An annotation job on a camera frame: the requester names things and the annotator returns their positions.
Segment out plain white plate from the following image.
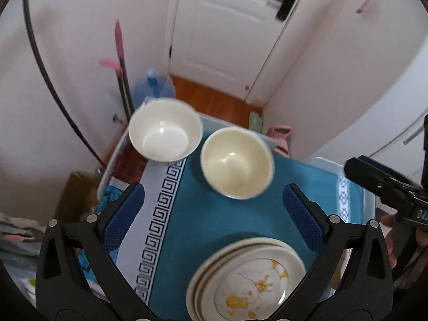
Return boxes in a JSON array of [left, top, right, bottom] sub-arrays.
[[193, 242, 301, 321]]

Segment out black clothes rack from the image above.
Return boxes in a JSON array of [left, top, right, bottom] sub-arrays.
[[21, 0, 108, 168]]

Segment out cream plate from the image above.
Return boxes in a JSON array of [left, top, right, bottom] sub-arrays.
[[185, 237, 292, 321]]

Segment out grey wardrobe handle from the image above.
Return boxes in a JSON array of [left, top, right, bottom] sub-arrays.
[[403, 116, 426, 146]]

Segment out white panel door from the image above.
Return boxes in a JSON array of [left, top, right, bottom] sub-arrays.
[[166, 0, 314, 106]]

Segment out blue water bottle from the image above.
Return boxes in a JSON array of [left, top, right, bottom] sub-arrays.
[[132, 68, 175, 110]]

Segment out black door lock handle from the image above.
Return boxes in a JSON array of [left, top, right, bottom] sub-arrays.
[[272, 0, 301, 21]]

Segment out pink slippers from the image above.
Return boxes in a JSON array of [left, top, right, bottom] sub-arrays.
[[265, 124, 294, 156]]

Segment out white round bowl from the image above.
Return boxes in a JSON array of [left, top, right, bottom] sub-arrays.
[[128, 98, 204, 163]]

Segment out grey cloth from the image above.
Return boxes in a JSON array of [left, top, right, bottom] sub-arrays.
[[0, 210, 48, 269]]

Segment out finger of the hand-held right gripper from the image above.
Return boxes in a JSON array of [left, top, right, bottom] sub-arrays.
[[359, 155, 418, 188], [344, 158, 420, 209]]

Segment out cream round bowl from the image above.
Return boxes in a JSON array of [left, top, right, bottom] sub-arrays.
[[200, 127, 276, 200]]

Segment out person's right hand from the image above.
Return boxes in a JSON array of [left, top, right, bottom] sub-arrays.
[[381, 214, 428, 290]]

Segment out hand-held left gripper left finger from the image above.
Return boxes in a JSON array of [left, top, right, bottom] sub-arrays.
[[35, 182, 158, 321]]

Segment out teal patterned tablecloth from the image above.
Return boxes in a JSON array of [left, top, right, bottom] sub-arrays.
[[96, 140, 366, 321]]

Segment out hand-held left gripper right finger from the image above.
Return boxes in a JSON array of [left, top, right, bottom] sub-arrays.
[[267, 183, 393, 321]]

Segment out green floor mat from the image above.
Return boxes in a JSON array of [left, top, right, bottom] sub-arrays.
[[249, 112, 263, 132]]

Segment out white wardrobe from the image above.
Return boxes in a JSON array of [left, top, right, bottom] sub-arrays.
[[263, 7, 428, 174]]

